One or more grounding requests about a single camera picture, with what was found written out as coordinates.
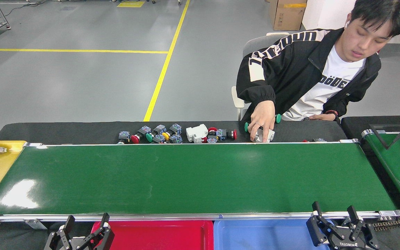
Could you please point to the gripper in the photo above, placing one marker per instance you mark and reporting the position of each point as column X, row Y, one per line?
column 78, row 244
column 347, row 244

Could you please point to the white circuit breaker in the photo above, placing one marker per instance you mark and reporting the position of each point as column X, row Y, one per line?
column 196, row 133
column 269, row 135

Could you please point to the green push button switch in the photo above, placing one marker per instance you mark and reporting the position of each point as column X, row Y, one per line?
column 246, row 127
column 278, row 118
column 159, row 129

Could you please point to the yellow push button switch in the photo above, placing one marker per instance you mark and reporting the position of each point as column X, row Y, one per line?
column 175, row 128

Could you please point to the green conveyor belt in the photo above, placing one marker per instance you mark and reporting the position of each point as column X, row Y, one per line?
column 186, row 180
column 394, row 166

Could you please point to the person's left hand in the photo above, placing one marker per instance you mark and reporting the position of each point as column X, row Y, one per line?
column 323, row 117

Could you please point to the person's right hand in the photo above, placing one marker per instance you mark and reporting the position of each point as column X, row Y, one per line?
column 261, row 119

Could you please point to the red plastic bin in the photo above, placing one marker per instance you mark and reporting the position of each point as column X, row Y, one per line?
column 158, row 236

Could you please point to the blue plastic bin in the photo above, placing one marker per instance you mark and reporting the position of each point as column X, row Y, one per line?
column 255, row 236

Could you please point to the black red wristband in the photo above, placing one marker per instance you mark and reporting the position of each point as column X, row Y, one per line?
column 332, row 113

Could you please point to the person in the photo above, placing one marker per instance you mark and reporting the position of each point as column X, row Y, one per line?
column 290, row 69

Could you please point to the grey office chair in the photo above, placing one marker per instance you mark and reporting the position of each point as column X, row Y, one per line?
column 259, row 43

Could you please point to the cardboard box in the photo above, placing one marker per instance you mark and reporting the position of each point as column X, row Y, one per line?
column 286, row 15

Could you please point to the black guide frame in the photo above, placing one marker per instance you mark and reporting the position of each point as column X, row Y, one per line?
column 377, row 136

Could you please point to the black push button switch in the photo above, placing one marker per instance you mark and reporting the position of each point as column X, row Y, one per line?
column 124, row 136

